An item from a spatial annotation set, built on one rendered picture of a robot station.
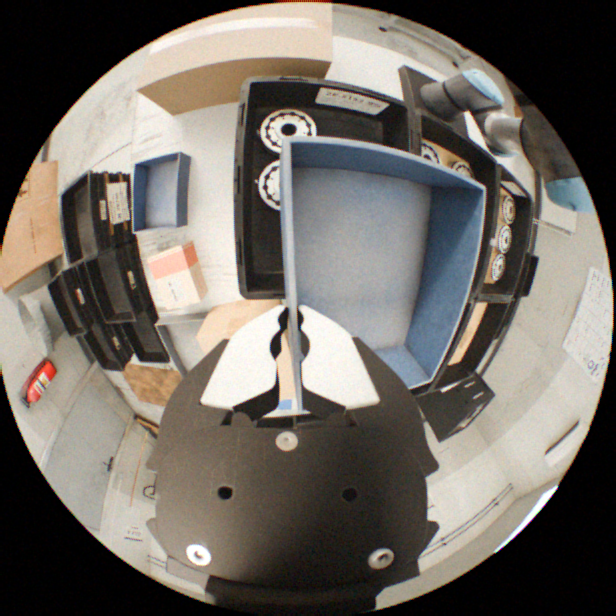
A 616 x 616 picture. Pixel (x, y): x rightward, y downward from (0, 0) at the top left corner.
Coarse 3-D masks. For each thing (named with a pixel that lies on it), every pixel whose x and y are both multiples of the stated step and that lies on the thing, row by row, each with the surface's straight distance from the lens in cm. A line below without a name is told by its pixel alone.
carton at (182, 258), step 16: (192, 240) 59; (160, 256) 57; (176, 256) 54; (192, 256) 57; (160, 272) 58; (176, 272) 55; (192, 272) 55; (160, 288) 60; (176, 288) 57; (192, 288) 55; (176, 304) 60
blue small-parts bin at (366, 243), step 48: (288, 144) 10; (336, 144) 11; (288, 192) 10; (336, 192) 17; (384, 192) 19; (432, 192) 22; (480, 192) 18; (288, 240) 10; (336, 240) 17; (384, 240) 19; (432, 240) 22; (480, 240) 18; (288, 288) 11; (336, 288) 19; (384, 288) 21; (432, 288) 22; (384, 336) 24; (432, 336) 22
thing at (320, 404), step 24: (312, 312) 12; (312, 336) 10; (336, 336) 10; (312, 360) 8; (336, 360) 8; (360, 360) 9; (312, 384) 7; (336, 384) 8; (360, 384) 8; (312, 408) 8; (336, 408) 7
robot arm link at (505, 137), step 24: (480, 120) 70; (504, 120) 56; (528, 120) 32; (504, 144) 57; (528, 144) 36; (552, 144) 30; (552, 168) 31; (576, 168) 30; (552, 192) 33; (576, 192) 31
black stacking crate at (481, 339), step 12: (492, 312) 93; (480, 324) 96; (492, 324) 93; (480, 336) 97; (492, 336) 93; (468, 348) 101; (480, 348) 97; (468, 360) 102; (444, 372) 94; (456, 372) 98; (468, 372) 103; (444, 384) 88
